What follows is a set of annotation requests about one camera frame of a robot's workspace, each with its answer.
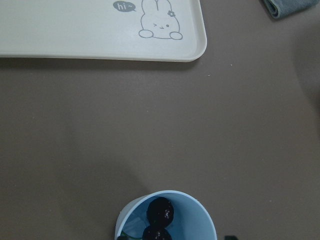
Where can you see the grey folded cloth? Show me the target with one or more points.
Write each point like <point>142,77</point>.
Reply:
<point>279,9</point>

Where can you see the cream rabbit tray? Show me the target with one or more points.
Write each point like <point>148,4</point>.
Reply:
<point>136,30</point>

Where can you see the small blue cup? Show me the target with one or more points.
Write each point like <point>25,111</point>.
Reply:
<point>191,221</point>

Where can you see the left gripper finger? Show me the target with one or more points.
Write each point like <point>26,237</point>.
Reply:
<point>230,237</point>

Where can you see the dark cherries pair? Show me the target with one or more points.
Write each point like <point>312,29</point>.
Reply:
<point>149,222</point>

